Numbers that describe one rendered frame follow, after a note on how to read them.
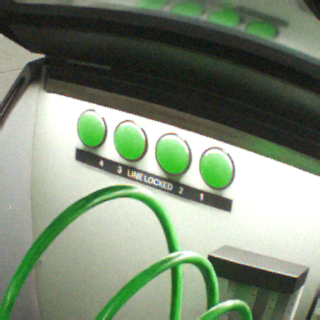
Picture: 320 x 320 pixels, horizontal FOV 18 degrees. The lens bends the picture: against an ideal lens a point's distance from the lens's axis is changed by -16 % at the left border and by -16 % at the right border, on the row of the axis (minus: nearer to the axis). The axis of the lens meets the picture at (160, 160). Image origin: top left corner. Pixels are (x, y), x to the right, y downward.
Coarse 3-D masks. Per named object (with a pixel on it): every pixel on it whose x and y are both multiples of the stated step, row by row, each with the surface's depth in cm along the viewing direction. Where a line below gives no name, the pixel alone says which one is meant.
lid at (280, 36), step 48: (0, 0) 117; (48, 0) 111; (96, 0) 105; (144, 0) 99; (192, 0) 92; (240, 0) 84; (288, 0) 76; (48, 48) 137; (96, 48) 126; (144, 48) 117; (192, 48) 109; (240, 48) 105; (288, 48) 94; (240, 96) 123; (288, 96) 110
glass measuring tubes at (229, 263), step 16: (208, 256) 126; (224, 256) 125; (240, 256) 125; (256, 256) 125; (224, 272) 125; (240, 272) 124; (256, 272) 122; (272, 272) 121; (288, 272) 120; (304, 272) 121; (224, 288) 127; (240, 288) 125; (256, 288) 126; (272, 288) 121; (288, 288) 120; (256, 304) 124; (272, 304) 125; (288, 304) 124
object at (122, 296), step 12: (180, 252) 105; (192, 252) 107; (156, 264) 102; (168, 264) 103; (192, 264) 107; (204, 264) 109; (144, 276) 100; (156, 276) 101; (204, 276) 111; (132, 288) 99; (216, 288) 113; (120, 300) 97; (216, 300) 115; (108, 312) 96
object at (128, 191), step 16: (96, 192) 105; (112, 192) 106; (128, 192) 109; (144, 192) 111; (80, 208) 103; (160, 208) 114; (64, 224) 101; (160, 224) 117; (48, 240) 99; (176, 240) 119; (32, 256) 97; (16, 272) 96; (176, 272) 122; (16, 288) 95; (176, 288) 123; (176, 304) 124
